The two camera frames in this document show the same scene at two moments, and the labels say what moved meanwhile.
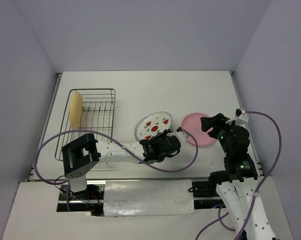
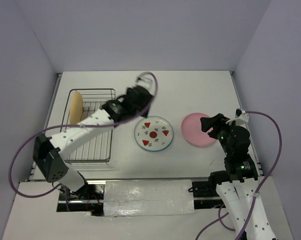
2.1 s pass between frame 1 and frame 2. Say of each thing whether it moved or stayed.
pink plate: stayed
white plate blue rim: moved
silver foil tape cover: stayed
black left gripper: moved
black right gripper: stayed
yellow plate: stayed
